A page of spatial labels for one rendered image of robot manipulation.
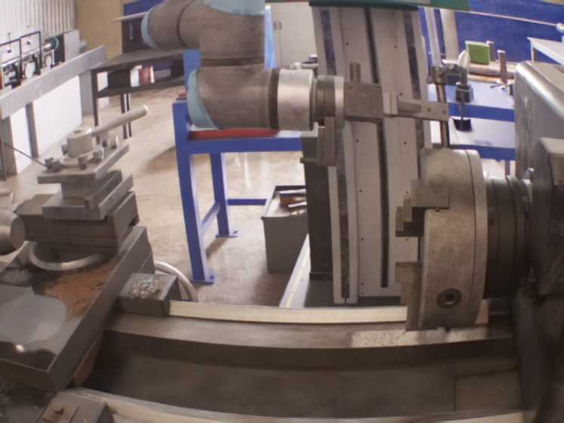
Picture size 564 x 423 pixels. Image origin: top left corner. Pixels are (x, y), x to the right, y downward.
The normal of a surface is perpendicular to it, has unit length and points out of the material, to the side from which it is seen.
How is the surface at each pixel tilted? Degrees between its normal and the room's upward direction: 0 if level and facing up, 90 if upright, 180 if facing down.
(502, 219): 45
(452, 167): 16
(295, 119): 115
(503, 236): 60
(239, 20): 86
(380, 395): 6
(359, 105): 71
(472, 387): 0
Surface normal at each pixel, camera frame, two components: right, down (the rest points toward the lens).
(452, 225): -0.20, -0.16
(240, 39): 0.29, 0.33
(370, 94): -0.12, 0.11
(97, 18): -0.18, 0.43
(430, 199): -0.18, -0.40
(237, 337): -0.08, -0.90
